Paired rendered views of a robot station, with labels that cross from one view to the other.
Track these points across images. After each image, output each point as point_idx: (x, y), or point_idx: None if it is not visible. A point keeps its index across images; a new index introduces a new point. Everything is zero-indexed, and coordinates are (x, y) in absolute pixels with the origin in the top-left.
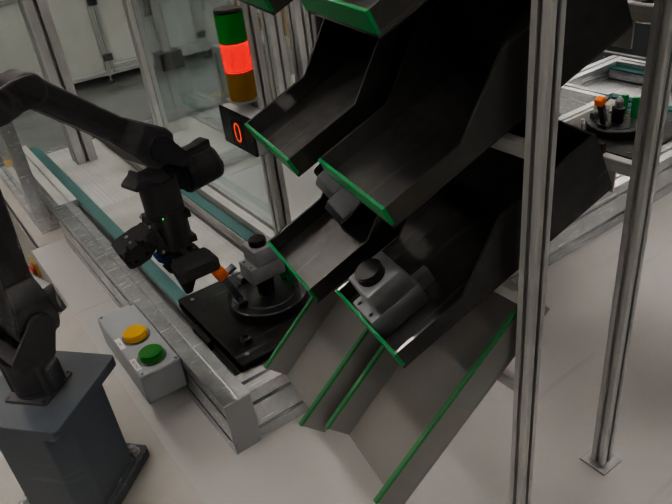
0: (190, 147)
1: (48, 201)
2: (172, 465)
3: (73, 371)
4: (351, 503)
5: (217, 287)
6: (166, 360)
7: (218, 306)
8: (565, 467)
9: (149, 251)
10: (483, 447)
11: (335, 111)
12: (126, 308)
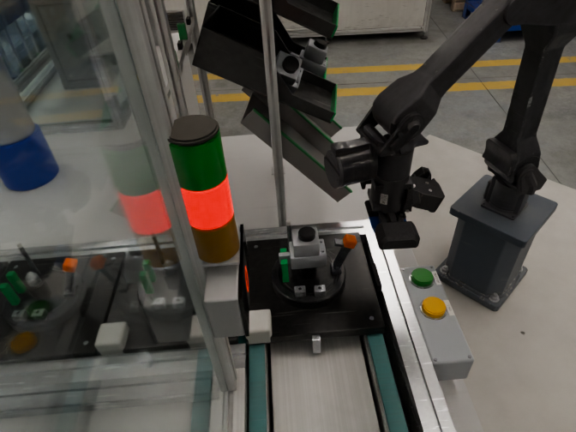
0: (352, 141)
1: None
2: (419, 261)
3: (480, 206)
4: (333, 203)
5: (342, 321)
6: (410, 269)
7: (351, 295)
8: (237, 178)
9: (411, 175)
10: (256, 197)
11: (292, 3)
12: (441, 356)
